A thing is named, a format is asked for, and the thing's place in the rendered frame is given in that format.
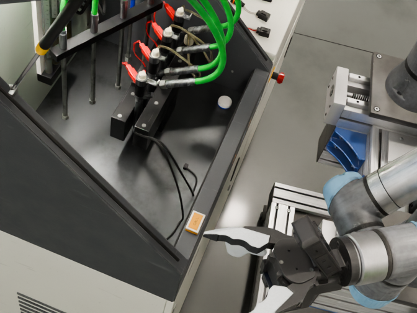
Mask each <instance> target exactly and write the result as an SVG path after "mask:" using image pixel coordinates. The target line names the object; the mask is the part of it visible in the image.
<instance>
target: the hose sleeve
mask: <svg viewBox="0 0 417 313"><path fill-rule="evenodd" d="M195 79H196V78H184V79H171V80H167V81H166V82H165V85H166V87H167V88H177V87H185V86H197V84H195Z"/></svg>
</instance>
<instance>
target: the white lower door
mask: <svg viewBox="0 0 417 313"><path fill-rule="evenodd" d="M255 113H256V112H255ZM254 115H255V114H254ZM253 119H254V116H253ZM253 119H252V121H251V123H250V125H249V128H248V131H247V133H246V135H245V137H244V140H243V143H242V144H241V147H240V149H239V152H238V154H237V156H236V158H235V161H234V163H233V166H232V167H231V170H230V173H229V175H228V177H227V179H226V182H225V184H224V187H223V189H222V191H221V193H220V196H219V198H218V201H217V203H216V205H215V208H214V210H213V212H212V215H211V217H210V220H209V222H208V224H207V226H206V229H205V231H204V232H206V231H209V230H213V229H214V228H215V225H216V223H217V220H218V218H219V215H220V212H221V209H222V207H223V203H224V201H225V198H226V195H227V192H228V191H229V189H230V186H231V185H230V184H231V181H232V179H233V176H234V174H235V171H236V167H237V166H238V162H239V160H240V156H241V152H242V150H243V147H244V144H245V141H246V138H247V136H248V133H249V130H250V127H251V124H252V122H253ZM208 242H209V239H208V238H205V237H203V236H202V238H201V240H200V243H199V246H198V247H197V250H196V252H195V255H194V257H193V259H192V261H191V264H190V266H189V269H188V271H187V273H186V276H185V278H184V280H183V282H182V285H181V287H180V290H179V292H178V294H177V298H176V301H175V304H174V307H173V311H172V313H179V311H180V310H181V307H182V304H183V302H184V300H185V297H186V295H187V292H188V290H189V288H190V285H191V282H192V280H193V278H194V275H195V273H196V271H197V269H198V266H199V263H200V261H201V259H202V256H203V254H204V251H205V249H206V247H207V244H208Z"/></svg>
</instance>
